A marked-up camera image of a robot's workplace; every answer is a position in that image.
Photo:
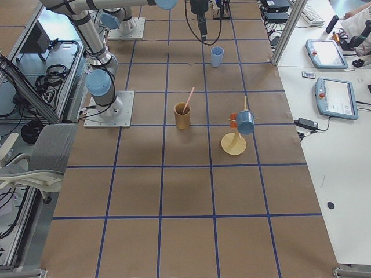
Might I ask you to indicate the far teach pendant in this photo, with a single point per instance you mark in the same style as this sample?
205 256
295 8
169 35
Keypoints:
325 54

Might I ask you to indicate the aluminium frame post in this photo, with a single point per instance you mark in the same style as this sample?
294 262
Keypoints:
294 16

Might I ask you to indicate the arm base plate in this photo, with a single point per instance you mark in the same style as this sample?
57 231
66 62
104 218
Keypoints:
131 29
119 113

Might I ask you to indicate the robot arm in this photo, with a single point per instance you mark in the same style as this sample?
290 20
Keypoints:
100 82
118 19

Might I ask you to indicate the white side desk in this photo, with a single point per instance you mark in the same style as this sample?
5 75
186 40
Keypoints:
338 156

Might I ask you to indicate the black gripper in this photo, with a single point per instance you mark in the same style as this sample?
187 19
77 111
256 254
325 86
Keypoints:
199 6

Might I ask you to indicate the pink chopstick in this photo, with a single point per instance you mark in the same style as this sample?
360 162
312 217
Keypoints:
188 100

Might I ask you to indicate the grey office chair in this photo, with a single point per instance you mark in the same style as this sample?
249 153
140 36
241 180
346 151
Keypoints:
43 169

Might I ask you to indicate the white keyboard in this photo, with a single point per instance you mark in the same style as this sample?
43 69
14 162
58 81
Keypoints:
311 16

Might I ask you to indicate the teach pendant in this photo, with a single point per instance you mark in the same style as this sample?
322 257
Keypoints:
325 54
336 98

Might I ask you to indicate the light blue cup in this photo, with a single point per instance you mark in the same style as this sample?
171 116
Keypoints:
217 54

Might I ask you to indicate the blue mug on stand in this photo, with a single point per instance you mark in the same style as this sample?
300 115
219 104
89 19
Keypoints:
245 122

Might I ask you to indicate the black power adapter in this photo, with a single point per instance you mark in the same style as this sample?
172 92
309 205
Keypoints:
306 124

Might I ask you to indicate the near teach pendant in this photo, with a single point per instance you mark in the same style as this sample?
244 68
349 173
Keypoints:
336 98

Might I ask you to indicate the bamboo chopstick holder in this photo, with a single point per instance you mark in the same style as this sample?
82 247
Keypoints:
182 121

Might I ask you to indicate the wooden cup tree stand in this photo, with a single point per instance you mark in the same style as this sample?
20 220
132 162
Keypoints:
234 143

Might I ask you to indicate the orange cup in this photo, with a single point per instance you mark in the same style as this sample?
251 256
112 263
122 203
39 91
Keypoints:
233 121

